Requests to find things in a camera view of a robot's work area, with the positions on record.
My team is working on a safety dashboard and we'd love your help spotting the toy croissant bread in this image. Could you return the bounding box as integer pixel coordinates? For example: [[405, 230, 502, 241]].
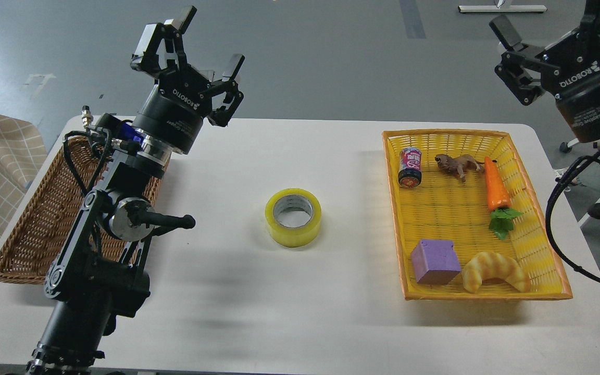
[[462, 252, 531, 293]]

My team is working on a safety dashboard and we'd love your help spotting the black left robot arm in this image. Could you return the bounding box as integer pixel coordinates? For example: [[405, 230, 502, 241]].
[[26, 6, 245, 374]]

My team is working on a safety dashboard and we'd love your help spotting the purple cube block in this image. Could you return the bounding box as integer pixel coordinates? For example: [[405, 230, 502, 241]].
[[410, 238, 462, 285]]

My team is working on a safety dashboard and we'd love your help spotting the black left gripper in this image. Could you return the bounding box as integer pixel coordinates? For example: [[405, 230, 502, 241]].
[[130, 5, 245, 154]]

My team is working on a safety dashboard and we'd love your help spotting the brown wicker basket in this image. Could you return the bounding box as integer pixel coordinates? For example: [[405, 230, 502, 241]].
[[0, 137, 162, 284]]

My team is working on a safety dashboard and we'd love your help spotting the yellow plastic basket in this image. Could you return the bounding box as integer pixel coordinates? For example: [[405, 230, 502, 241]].
[[382, 129, 573, 301]]

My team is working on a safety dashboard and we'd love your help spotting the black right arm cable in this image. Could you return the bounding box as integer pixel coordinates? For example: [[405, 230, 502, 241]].
[[545, 143, 600, 300]]

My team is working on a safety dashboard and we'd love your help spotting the yellow tape roll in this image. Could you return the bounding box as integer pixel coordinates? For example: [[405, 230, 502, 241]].
[[265, 188, 322, 248]]

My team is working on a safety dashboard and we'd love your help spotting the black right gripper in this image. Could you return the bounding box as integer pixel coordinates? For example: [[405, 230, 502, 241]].
[[490, 1, 600, 142]]

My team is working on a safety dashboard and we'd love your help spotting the brown toy animal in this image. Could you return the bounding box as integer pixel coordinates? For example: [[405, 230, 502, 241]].
[[435, 154, 485, 183]]

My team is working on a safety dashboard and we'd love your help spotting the small soda can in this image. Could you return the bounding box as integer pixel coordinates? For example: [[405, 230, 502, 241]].
[[398, 147, 422, 188]]

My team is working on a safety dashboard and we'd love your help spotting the orange toy carrot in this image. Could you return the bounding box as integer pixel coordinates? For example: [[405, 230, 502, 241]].
[[484, 157, 523, 241]]

